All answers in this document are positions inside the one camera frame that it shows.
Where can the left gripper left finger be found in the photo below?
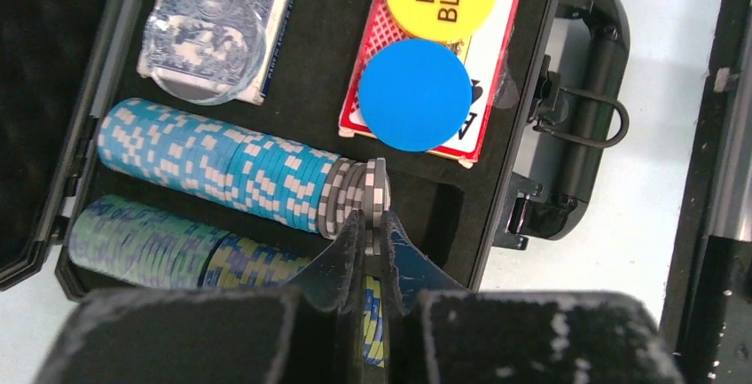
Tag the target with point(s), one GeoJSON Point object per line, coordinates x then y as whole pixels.
{"type": "Point", "coordinates": [308, 330]}

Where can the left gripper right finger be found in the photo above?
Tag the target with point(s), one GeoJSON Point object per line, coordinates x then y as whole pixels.
{"type": "Point", "coordinates": [442, 332]}

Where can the grey poker chip stack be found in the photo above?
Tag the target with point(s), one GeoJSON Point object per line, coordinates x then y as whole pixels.
{"type": "Point", "coordinates": [343, 186]}

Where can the blue round button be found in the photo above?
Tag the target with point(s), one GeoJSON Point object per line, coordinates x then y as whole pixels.
{"type": "Point", "coordinates": [414, 95]}

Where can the blue card deck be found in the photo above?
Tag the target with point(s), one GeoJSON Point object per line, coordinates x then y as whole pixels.
{"type": "Point", "coordinates": [274, 14]}

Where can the clear round dealer button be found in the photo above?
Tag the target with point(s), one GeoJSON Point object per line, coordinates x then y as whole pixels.
{"type": "Point", "coordinates": [203, 51]}

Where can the black poker set case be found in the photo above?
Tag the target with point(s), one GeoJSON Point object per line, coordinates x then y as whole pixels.
{"type": "Point", "coordinates": [64, 62]}

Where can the light blue chip row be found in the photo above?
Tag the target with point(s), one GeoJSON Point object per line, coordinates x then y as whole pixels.
{"type": "Point", "coordinates": [243, 169]}

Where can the teal chip row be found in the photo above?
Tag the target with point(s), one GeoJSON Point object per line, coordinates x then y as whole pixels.
{"type": "Point", "coordinates": [146, 246]}

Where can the red card deck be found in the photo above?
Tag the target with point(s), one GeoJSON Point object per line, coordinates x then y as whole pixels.
{"type": "Point", "coordinates": [483, 54]}

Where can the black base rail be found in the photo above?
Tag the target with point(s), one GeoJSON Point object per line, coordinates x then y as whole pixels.
{"type": "Point", "coordinates": [706, 316]}

